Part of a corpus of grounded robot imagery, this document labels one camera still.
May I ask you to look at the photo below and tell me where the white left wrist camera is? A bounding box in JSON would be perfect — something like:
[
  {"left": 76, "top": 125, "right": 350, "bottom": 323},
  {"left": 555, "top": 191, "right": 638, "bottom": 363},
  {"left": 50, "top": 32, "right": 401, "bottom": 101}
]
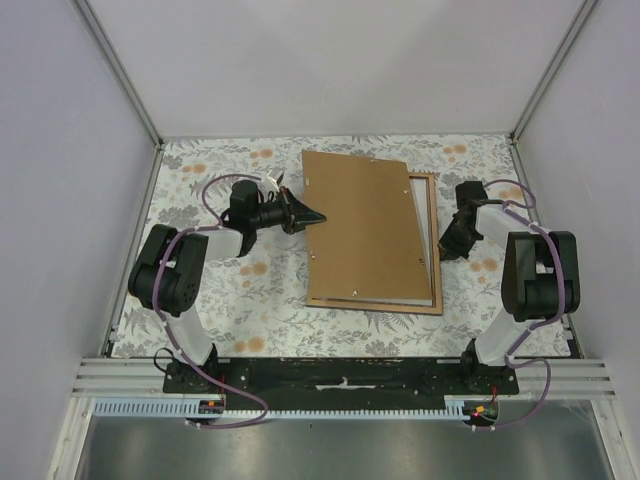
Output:
[{"left": 262, "top": 168, "right": 284, "bottom": 192}]

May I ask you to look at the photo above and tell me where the purple cable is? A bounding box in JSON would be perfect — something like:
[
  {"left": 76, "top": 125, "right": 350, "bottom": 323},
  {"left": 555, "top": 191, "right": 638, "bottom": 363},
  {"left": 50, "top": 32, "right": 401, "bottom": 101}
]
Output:
[
  {"left": 464, "top": 179, "right": 564, "bottom": 432},
  {"left": 152, "top": 173, "right": 271, "bottom": 431}
]

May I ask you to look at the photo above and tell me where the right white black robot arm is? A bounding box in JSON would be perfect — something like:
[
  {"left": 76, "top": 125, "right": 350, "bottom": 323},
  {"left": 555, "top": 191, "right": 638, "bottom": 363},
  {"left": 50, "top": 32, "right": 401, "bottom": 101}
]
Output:
[{"left": 438, "top": 181, "right": 581, "bottom": 394}]

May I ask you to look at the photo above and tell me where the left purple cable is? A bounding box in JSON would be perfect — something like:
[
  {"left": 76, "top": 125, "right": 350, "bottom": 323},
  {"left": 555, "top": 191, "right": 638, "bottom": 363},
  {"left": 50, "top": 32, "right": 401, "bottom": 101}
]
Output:
[{"left": 152, "top": 173, "right": 271, "bottom": 431}]

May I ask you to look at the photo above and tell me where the white slotted cable duct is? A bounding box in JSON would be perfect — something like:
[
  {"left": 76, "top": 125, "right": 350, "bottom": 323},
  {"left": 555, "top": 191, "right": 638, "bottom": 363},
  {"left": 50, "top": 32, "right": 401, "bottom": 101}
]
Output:
[{"left": 93, "top": 397, "right": 469, "bottom": 421}]

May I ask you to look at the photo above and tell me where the printed pier photo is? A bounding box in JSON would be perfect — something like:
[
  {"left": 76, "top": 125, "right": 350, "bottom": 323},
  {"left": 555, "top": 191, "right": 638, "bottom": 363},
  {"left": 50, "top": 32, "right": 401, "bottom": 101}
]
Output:
[{"left": 410, "top": 178, "right": 435, "bottom": 307}]

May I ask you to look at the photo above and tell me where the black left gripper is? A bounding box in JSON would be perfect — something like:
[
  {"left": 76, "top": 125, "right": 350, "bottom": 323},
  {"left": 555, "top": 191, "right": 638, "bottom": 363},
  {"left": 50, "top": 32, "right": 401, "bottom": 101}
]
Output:
[{"left": 251, "top": 187, "right": 327, "bottom": 236}]

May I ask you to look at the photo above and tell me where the aluminium corner post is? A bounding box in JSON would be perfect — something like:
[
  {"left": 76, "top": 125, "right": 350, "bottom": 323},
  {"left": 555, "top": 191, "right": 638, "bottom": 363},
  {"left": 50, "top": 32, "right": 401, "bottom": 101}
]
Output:
[
  {"left": 509, "top": 0, "right": 601, "bottom": 141},
  {"left": 74, "top": 0, "right": 164, "bottom": 149}
]

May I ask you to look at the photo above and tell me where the aluminium front rail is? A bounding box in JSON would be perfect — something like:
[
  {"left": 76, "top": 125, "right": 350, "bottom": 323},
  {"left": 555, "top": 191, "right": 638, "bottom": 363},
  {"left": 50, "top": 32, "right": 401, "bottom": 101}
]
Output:
[{"left": 72, "top": 358, "right": 615, "bottom": 400}]

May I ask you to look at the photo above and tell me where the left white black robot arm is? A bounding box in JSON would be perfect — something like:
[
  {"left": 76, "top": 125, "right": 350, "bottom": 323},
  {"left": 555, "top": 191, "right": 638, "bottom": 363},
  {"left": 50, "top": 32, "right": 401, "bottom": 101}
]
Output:
[{"left": 128, "top": 178, "right": 327, "bottom": 393}]

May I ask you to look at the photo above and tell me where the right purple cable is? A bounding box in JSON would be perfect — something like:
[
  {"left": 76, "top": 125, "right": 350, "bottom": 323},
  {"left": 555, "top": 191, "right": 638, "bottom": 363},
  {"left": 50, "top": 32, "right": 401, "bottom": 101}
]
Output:
[{"left": 464, "top": 179, "right": 564, "bottom": 432}]

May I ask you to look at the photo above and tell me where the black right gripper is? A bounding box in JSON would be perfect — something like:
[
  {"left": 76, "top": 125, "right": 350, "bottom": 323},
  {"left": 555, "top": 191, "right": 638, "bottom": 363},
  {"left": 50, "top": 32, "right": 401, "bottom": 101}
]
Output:
[{"left": 437, "top": 214, "right": 480, "bottom": 262}]

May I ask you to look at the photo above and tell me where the left aluminium corner post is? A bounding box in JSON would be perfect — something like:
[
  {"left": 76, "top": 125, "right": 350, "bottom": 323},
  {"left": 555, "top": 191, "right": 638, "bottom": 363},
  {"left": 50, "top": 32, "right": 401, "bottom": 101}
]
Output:
[{"left": 74, "top": 0, "right": 164, "bottom": 149}]

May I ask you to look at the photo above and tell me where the wooden picture frame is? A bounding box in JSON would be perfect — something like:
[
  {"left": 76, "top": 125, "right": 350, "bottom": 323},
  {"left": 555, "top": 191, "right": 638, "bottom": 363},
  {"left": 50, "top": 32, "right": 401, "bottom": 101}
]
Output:
[{"left": 307, "top": 172, "right": 444, "bottom": 316}]

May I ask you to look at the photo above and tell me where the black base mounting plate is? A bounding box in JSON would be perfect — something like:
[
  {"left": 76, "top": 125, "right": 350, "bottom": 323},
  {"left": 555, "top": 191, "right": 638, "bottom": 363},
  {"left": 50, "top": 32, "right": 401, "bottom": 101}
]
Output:
[{"left": 162, "top": 356, "right": 521, "bottom": 407}]

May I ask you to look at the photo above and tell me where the right aluminium corner post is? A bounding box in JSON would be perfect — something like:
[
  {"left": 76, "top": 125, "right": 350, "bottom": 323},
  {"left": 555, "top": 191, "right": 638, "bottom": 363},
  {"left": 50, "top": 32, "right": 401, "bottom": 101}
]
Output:
[{"left": 509, "top": 0, "right": 601, "bottom": 141}]

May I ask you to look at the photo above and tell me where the brown cardboard backing board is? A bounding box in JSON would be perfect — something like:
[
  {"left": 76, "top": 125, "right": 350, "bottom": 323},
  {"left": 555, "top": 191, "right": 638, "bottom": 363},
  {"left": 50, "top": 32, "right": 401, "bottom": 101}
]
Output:
[{"left": 302, "top": 151, "right": 432, "bottom": 301}]

